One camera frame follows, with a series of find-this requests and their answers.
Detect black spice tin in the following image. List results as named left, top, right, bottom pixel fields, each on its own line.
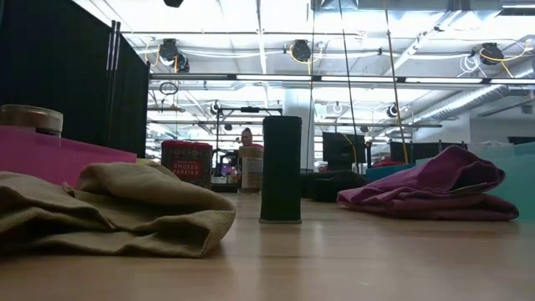
left=257, top=115, right=303, bottom=225

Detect red smoked paprika tin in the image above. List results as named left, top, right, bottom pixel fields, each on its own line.
left=160, top=140, right=213, bottom=190

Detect tan cloth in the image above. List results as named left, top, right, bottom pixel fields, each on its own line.
left=0, top=161, right=238, bottom=259

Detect person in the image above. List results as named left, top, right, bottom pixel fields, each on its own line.
left=240, top=127, right=265, bottom=148

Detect white pillar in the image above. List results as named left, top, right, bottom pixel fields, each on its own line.
left=283, top=88, right=315, bottom=171

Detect black monitor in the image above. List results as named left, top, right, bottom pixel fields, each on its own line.
left=322, top=131, right=368, bottom=171

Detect black cloth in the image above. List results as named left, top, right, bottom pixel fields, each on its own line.
left=299, top=169, right=371, bottom=204

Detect long ceiling light bar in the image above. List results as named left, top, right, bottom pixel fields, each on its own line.
left=149, top=73, right=535, bottom=85

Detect blue plastic tray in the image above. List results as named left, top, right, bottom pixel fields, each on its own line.
left=365, top=162, right=419, bottom=183

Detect black background panels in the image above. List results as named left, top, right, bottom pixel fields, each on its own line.
left=389, top=140, right=468, bottom=164

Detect purple cloth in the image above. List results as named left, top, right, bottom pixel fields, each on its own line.
left=336, top=145, right=520, bottom=222

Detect red plastic tray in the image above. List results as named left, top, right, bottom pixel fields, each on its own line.
left=0, top=125, right=138, bottom=188

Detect black curtain partition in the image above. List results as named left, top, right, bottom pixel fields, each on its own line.
left=0, top=0, right=150, bottom=159

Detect teal plastic tray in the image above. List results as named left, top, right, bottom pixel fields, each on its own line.
left=415, top=141, right=535, bottom=222

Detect black hanging cable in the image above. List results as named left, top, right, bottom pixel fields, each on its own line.
left=337, top=0, right=360, bottom=172

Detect black ceiling cable reel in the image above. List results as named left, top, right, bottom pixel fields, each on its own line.
left=290, top=38, right=313, bottom=64
left=478, top=41, right=506, bottom=67
left=157, top=37, right=191, bottom=74

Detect silver ventilation duct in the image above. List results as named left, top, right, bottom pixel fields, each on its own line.
left=411, top=83, right=535, bottom=123

